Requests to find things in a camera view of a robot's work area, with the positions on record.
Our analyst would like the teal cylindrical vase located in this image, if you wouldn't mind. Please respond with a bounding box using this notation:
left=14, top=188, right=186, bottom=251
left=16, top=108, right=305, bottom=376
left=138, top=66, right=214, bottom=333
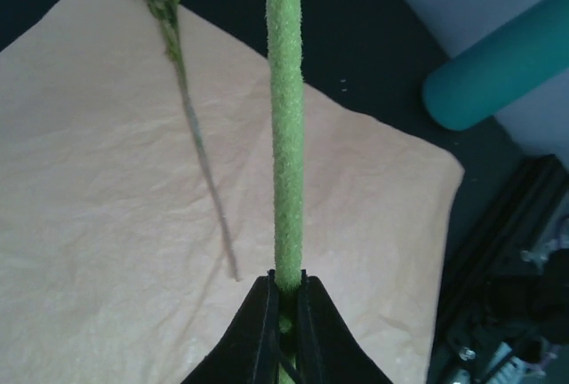
left=421, top=0, right=568, bottom=131

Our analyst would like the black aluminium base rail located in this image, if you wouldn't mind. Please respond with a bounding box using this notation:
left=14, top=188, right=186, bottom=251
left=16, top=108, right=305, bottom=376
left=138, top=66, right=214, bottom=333
left=427, top=155, right=568, bottom=383

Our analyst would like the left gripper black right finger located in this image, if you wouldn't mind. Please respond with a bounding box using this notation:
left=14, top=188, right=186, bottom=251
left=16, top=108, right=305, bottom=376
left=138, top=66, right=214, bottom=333
left=296, top=273, right=391, bottom=384

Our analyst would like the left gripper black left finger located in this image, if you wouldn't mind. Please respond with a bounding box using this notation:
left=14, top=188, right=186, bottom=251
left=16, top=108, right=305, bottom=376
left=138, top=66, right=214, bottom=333
left=182, top=271, right=279, bottom=384

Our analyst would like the pink artificial flower bunch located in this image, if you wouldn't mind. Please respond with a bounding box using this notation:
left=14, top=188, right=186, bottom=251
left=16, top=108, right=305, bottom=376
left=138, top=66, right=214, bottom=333
left=144, top=0, right=241, bottom=282

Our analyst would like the orange artificial flower bunch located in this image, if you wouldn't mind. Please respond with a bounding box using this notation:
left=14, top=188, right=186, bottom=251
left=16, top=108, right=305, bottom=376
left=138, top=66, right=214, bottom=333
left=266, top=0, right=304, bottom=383

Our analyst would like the green and orange wrapping paper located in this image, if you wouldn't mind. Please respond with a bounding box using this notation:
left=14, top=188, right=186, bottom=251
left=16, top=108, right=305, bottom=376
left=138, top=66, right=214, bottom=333
left=1, top=0, right=463, bottom=383

